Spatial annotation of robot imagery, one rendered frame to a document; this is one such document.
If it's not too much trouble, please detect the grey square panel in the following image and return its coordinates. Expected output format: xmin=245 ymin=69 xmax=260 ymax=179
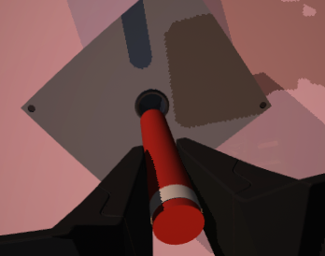
xmin=21 ymin=0 xmax=271 ymax=180

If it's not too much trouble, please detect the red peg with white band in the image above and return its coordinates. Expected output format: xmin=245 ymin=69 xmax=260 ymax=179
xmin=141 ymin=108 xmax=205 ymax=245

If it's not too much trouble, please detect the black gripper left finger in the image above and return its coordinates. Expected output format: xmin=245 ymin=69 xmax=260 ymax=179
xmin=0 ymin=146 xmax=152 ymax=256

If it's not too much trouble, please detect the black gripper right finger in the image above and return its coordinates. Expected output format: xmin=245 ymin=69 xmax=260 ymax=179
xmin=177 ymin=138 xmax=325 ymax=256

